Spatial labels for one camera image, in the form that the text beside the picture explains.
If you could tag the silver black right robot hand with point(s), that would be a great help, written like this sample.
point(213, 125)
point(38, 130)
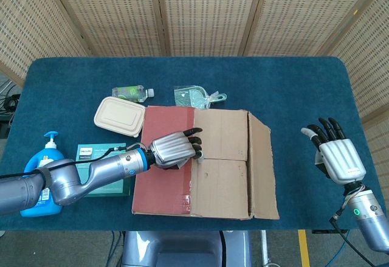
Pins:
point(342, 157)

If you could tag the black strip under table edge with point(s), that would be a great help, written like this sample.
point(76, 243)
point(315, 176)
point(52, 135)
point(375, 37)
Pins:
point(322, 231)

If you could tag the woven wooden folding screen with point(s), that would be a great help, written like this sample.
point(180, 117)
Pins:
point(206, 11)

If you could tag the teal Philips product box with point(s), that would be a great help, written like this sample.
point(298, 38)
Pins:
point(103, 151)

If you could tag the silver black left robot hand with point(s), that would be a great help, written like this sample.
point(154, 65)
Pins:
point(170, 151)

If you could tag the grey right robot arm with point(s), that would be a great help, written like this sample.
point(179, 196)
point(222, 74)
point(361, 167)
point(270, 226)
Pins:
point(369, 218)

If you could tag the blue detergent pump bottle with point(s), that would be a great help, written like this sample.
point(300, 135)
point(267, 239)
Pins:
point(50, 151)

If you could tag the white metal pole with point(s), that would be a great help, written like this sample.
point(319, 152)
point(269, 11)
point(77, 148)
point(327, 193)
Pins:
point(264, 248)

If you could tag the clear plastic packet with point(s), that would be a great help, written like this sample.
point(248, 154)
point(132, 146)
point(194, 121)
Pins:
point(188, 96)

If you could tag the beige lidded lunch container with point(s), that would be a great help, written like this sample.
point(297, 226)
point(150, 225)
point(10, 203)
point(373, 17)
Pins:
point(118, 116)

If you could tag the clear plastic water bottle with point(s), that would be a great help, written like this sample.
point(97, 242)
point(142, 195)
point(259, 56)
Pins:
point(129, 92)

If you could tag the red taped cardboard box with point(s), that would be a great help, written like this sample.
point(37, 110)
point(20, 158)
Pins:
point(222, 182)

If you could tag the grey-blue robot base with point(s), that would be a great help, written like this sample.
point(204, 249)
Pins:
point(182, 248)

